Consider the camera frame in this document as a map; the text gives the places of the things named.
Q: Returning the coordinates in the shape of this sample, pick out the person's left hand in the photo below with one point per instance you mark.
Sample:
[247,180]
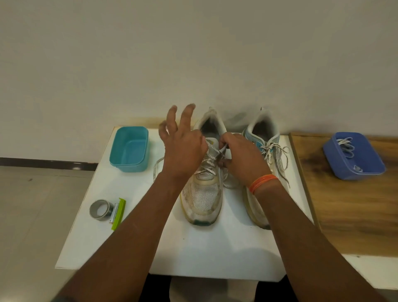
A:
[183,149]

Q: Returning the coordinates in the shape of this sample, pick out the person's right hand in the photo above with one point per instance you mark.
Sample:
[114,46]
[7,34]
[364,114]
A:
[247,161]

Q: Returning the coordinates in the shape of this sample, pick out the worn white sneaker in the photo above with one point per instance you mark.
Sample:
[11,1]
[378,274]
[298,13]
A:
[253,211]
[202,199]

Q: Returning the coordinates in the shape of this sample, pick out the person's left forearm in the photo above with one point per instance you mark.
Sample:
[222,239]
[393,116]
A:
[124,249]

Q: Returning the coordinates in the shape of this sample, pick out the person's right forearm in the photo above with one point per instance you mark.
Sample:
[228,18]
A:
[311,249]

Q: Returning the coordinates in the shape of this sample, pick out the orange thread wristband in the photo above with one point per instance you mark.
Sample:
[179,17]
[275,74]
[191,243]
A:
[262,183]

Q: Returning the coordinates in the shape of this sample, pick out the teal plastic container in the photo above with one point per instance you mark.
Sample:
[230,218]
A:
[129,149]

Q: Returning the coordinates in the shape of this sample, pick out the green utility cutter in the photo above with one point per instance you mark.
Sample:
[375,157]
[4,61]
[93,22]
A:
[119,214]

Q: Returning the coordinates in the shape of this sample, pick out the grey tape roll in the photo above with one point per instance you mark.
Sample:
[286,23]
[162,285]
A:
[99,217]

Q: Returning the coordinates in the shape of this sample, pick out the blue plastic container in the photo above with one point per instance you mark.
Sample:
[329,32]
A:
[367,161]

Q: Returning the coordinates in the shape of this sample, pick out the black trousers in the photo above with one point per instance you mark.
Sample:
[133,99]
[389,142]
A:
[155,289]

